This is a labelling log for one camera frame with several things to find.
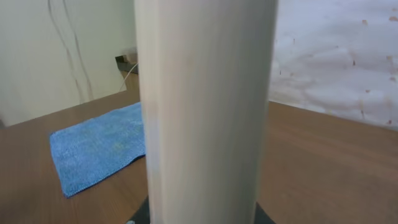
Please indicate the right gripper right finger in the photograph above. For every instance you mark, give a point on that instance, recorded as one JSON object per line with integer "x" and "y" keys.
{"x": 260, "y": 217}

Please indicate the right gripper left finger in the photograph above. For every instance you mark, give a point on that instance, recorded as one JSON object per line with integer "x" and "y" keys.
{"x": 143, "y": 216}

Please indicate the white pipette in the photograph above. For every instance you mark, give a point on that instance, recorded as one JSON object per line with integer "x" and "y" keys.
{"x": 205, "y": 109}

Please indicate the blue cloth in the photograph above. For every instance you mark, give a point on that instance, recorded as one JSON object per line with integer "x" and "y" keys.
{"x": 99, "y": 146}

